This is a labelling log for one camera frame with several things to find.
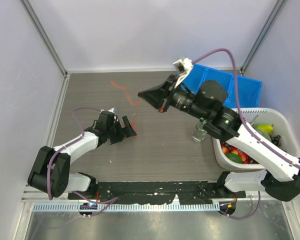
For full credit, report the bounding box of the slotted cable duct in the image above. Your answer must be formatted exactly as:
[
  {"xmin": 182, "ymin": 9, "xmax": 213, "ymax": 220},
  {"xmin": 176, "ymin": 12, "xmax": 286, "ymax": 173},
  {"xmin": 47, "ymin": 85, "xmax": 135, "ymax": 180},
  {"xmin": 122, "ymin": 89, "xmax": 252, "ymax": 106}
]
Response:
[{"xmin": 32, "ymin": 201, "xmax": 220, "ymax": 213}]

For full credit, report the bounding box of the green avocado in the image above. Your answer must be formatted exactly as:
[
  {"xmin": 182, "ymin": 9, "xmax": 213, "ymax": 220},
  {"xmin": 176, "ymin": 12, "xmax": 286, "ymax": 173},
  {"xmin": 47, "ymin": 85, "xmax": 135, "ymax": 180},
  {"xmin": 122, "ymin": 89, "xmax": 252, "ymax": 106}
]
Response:
[{"xmin": 225, "ymin": 153, "xmax": 243, "ymax": 164}]

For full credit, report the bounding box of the orange string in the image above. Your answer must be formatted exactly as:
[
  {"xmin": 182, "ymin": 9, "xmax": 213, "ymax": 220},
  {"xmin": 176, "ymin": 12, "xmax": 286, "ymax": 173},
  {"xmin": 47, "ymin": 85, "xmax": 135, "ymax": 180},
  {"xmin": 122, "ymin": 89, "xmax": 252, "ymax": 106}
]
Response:
[{"xmin": 110, "ymin": 80, "xmax": 142, "ymax": 133}]

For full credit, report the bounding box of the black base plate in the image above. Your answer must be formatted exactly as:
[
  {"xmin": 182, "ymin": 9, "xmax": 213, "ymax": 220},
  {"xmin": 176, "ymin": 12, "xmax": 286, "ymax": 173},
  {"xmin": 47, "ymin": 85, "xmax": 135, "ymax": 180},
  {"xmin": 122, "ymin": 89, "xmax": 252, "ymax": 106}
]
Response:
[{"xmin": 79, "ymin": 181, "xmax": 246, "ymax": 205}]

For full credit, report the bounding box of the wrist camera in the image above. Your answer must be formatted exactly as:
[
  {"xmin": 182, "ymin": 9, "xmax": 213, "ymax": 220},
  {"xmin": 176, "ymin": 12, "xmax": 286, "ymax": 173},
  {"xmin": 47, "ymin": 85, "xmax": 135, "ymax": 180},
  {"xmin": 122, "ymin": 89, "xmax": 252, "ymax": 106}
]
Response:
[
  {"xmin": 106, "ymin": 107, "xmax": 118, "ymax": 119},
  {"xmin": 173, "ymin": 57, "xmax": 194, "ymax": 88}
]

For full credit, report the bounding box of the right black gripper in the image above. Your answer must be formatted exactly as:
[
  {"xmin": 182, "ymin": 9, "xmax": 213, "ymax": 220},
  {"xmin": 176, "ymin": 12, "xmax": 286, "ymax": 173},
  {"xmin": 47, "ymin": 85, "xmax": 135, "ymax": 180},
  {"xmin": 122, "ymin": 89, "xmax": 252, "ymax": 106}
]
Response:
[{"xmin": 138, "ymin": 74, "xmax": 209, "ymax": 121}]

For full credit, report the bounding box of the cantaloupe melon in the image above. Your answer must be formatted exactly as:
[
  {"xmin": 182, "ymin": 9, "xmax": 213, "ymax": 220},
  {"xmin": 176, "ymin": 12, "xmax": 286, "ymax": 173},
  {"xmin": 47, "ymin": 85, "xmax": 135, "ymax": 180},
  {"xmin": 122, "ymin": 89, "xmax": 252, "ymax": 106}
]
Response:
[{"xmin": 260, "ymin": 131, "xmax": 272, "ymax": 142}]

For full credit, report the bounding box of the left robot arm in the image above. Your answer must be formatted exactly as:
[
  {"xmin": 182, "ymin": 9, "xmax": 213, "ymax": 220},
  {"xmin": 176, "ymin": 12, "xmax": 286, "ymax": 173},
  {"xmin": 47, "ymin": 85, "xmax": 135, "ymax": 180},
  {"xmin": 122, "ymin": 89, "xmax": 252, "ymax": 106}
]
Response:
[{"xmin": 27, "ymin": 110, "xmax": 137, "ymax": 200}]

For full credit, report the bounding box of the small peach fruit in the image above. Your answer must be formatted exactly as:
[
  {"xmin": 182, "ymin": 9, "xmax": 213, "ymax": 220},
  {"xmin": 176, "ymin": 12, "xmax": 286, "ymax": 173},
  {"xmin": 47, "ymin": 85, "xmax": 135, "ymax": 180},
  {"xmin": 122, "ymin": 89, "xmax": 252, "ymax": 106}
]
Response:
[{"xmin": 222, "ymin": 146, "xmax": 230, "ymax": 155}]

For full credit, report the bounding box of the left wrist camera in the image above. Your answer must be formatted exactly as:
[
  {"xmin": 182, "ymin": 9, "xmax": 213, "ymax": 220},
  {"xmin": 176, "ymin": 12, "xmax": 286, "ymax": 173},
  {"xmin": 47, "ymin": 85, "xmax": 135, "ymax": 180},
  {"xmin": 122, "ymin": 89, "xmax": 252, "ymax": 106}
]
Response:
[{"xmin": 106, "ymin": 107, "xmax": 118, "ymax": 119}]

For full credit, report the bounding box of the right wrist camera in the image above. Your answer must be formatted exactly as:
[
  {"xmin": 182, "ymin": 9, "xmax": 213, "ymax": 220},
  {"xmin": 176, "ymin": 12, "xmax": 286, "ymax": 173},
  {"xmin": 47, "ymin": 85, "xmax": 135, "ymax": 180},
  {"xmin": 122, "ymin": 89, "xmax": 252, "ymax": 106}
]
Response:
[{"xmin": 173, "ymin": 57, "xmax": 194, "ymax": 88}]

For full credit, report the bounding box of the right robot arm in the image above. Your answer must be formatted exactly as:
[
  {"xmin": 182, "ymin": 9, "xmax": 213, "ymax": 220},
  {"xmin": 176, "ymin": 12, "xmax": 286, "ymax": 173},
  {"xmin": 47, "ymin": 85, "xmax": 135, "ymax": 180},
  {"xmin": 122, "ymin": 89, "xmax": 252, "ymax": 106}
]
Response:
[{"xmin": 138, "ymin": 75, "xmax": 300, "ymax": 202}]

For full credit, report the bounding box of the blue three-compartment bin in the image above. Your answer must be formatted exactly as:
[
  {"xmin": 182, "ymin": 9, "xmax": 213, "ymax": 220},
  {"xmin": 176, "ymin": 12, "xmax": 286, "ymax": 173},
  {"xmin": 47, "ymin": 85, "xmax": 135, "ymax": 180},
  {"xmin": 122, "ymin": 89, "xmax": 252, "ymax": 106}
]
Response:
[{"xmin": 183, "ymin": 64, "xmax": 262, "ymax": 108}]

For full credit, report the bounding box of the red grapes bunch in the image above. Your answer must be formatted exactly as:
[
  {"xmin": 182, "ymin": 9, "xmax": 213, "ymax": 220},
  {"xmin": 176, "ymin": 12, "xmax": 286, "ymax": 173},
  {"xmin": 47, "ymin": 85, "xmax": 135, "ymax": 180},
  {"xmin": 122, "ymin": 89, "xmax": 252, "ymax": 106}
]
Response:
[{"xmin": 220, "ymin": 142, "xmax": 258, "ymax": 165}]

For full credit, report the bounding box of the white plastic basket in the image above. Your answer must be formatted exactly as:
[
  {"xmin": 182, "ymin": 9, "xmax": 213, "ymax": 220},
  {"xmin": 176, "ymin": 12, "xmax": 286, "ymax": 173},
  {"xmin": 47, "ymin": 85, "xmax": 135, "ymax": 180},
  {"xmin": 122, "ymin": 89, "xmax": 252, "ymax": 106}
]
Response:
[{"xmin": 212, "ymin": 107, "xmax": 300, "ymax": 171}]

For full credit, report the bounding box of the clear glass bottle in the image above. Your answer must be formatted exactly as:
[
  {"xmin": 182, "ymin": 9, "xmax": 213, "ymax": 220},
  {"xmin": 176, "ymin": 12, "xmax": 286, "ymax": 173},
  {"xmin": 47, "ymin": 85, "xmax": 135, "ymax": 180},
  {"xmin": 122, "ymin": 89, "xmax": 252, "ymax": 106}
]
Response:
[{"xmin": 191, "ymin": 120, "xmax": 207, "ymax": 143}]

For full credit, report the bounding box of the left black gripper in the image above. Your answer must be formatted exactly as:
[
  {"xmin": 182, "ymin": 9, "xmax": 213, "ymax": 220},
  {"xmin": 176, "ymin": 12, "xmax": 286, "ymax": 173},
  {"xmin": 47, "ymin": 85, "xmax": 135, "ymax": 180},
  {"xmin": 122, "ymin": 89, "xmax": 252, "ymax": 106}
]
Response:
[{"xmin": 106, "ymin": 116, "xmax": 136, "ymax": 144}]

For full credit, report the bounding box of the green pear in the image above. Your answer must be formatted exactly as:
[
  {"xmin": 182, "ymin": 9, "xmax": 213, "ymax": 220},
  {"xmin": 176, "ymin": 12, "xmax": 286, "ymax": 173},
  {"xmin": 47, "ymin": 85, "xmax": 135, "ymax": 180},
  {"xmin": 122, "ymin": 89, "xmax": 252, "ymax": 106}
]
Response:
[{"xmin": 256, "ymin": 124, "xmax": 274, "ymax": 135}]

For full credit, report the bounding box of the dark grapes bunch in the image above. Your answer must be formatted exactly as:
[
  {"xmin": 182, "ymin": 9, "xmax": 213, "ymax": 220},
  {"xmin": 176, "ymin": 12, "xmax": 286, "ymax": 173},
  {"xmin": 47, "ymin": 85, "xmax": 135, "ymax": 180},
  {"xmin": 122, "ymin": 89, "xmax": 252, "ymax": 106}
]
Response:
[{"xmin": 271, "ymin": 135, "xmax": 282, "ymax": 147}]

